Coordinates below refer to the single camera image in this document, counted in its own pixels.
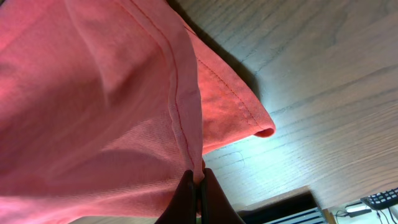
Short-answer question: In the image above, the black computer keyboard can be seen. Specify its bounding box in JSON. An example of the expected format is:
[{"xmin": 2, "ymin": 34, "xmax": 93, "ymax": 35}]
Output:
[{"xmin": 360, "ymin": 188, "xmax": 398, "ymax": 210}]

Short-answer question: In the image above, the red printed t-shirt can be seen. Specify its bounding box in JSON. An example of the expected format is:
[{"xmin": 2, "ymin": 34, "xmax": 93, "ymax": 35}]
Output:
[{"xmin": 1, "ymin": 0, "xmax": 275, "ymax": 223}]

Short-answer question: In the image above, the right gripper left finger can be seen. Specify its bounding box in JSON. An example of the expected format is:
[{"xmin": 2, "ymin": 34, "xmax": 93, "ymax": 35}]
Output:
[{"xmin": 155, "ymin": 170, "xmax": 197, "ymax": 224}]

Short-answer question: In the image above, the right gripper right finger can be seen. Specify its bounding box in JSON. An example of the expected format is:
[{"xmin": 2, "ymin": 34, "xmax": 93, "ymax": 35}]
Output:
[{"xmin": 200, "ymin": 168, "xmax": 245, "ymax": 224}]

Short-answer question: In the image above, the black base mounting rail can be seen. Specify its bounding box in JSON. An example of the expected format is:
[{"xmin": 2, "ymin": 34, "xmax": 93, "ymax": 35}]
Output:
[{"xmin": 238, "ymin": 191, "xmax": 327, "ymax": 224}]

